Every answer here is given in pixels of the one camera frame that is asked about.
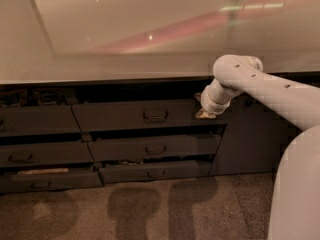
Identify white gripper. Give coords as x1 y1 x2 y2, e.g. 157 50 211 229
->
194 85 231 119

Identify grey cabinet door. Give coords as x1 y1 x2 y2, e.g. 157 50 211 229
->
210 93 301 175

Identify dark items in left drawer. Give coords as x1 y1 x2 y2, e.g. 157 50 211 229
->
0 88 66 107

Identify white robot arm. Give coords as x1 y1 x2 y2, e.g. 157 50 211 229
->
196 55 320 240

